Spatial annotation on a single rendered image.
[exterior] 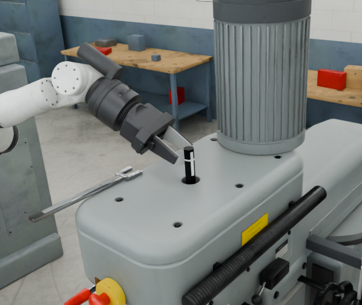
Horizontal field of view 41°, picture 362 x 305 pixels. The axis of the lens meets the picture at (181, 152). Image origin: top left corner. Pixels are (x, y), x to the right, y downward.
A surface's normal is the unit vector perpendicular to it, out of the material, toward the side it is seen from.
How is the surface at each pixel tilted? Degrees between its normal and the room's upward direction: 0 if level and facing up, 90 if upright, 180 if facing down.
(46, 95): 70
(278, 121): 90
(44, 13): 90
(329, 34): 90
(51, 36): 90
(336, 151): 0
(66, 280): 0
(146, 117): 30
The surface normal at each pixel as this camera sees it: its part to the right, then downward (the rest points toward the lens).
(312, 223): 0.75, 0.23
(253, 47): -0.28, 0.41
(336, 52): -0.66, 0.35
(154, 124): 0.39, -0.71
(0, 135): 0.92, 0.15
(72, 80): -0.29, 0.10
